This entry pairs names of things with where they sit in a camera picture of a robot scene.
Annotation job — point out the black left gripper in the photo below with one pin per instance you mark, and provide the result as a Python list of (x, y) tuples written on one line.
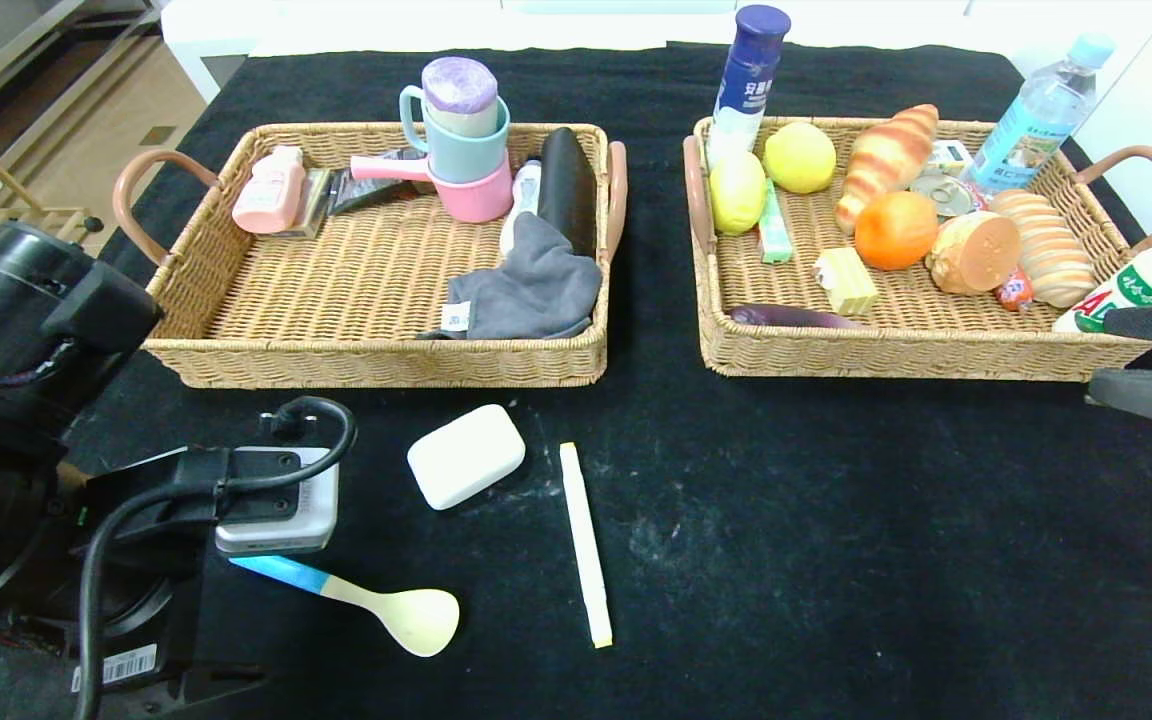
[(126, 665)]

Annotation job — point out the round brown bun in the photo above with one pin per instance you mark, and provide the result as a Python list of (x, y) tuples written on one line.
[(976, 252)]

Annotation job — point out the orange mandarin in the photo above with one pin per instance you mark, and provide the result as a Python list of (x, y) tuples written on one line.
[(896, 230)]

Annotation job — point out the yellow butter block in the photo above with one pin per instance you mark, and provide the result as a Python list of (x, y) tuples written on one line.
[(846, 282)]

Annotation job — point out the white soap bar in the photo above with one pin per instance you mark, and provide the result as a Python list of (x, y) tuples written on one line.
[(464, 457)]

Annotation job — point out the white marker pen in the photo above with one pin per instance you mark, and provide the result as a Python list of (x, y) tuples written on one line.
[(584, 540)]

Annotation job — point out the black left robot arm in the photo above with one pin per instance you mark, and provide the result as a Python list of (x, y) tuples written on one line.
[(16, 300)]

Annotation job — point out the woven wicker basket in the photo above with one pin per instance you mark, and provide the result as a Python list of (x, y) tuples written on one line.
[(356, 270), (836, 345)]

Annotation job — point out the white green milk bottle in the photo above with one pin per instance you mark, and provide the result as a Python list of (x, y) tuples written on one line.
[(1151, 280)]

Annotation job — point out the ridged long bread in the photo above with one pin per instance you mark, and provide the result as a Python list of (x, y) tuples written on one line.
[(1051, 245)]

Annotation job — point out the silver metal box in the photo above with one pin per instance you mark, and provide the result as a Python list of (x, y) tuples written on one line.
[(281, 540)]

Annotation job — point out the red sausage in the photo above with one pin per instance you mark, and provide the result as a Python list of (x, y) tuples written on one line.
[(1014, 290)]

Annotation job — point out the clear water bottle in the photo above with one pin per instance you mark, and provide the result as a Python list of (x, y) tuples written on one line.
[(1036, 120)]

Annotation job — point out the tin can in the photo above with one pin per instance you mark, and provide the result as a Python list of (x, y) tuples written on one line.
[(948, 192)]

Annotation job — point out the small white green carton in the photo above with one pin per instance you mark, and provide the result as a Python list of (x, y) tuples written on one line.
[(954, 158)]

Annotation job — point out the striped croissant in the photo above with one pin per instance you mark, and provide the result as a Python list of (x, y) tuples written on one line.
[(886, 155)]

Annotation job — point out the purple eggplant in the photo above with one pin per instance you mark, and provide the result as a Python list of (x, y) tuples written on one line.
[(796, 317)]

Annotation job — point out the green gum pack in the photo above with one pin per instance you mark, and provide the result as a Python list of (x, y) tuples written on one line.
[(774, 235)]

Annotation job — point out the round yellow fruit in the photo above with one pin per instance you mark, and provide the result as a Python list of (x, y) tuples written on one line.
[(799, 158)]

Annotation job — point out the oval yellow lemon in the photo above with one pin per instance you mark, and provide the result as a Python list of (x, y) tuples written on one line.
[(736, 192)]

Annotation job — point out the white bottle with blue cap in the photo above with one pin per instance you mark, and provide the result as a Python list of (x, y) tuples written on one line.
[(748, 90)]

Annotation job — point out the silver foil packet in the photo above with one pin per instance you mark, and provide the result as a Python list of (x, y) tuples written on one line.
[(306, 205)]

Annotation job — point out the pink plastic bottle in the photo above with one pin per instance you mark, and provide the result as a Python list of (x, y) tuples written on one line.
[(271, 195)]

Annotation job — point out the grey cloth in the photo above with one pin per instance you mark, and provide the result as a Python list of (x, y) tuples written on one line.
[(526, 290)]

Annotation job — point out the black plastic pouch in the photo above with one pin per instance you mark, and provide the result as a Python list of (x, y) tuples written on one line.
[(361, 192)]

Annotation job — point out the white tube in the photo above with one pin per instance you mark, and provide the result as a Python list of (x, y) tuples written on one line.
[(526, 190)]

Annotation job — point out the teal mug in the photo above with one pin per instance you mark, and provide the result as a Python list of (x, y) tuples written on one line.
[(461, 155)]

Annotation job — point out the black oblong case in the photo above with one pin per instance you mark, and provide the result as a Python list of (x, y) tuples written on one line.
[(566, 185)]

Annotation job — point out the purple trash bag roll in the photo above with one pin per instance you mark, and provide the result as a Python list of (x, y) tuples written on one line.
[(458, 90)]

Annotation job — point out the white table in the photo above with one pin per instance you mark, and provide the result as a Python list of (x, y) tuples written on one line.
[(336, 25)]

